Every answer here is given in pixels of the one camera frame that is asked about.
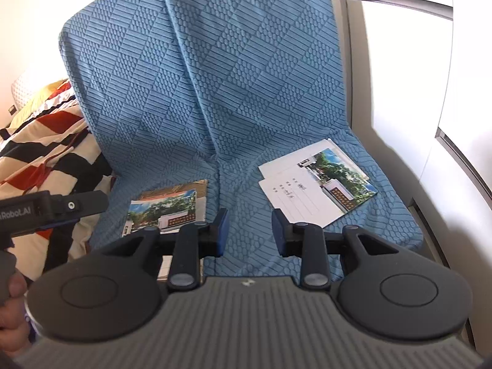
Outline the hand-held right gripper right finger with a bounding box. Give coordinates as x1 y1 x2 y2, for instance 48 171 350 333
271 208 398 290

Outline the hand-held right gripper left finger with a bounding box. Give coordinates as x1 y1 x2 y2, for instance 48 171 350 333
102 208 230 291

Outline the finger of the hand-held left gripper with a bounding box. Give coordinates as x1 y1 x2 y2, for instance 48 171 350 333
44 190 109 233

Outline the person's left hand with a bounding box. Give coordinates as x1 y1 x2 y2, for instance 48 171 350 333
0 273 30 341

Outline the striped blanket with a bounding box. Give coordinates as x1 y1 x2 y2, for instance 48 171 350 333
0 79 118 281

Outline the yellow pillow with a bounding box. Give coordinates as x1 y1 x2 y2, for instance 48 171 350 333
10 79 70 129

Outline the white textured pillow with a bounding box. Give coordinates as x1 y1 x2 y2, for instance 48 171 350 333
11 73 68 104

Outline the blue textured cloth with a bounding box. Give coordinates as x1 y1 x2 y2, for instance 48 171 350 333
58 0 423 277

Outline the white cabinet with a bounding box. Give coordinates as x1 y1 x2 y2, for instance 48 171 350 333
327 0 492 316

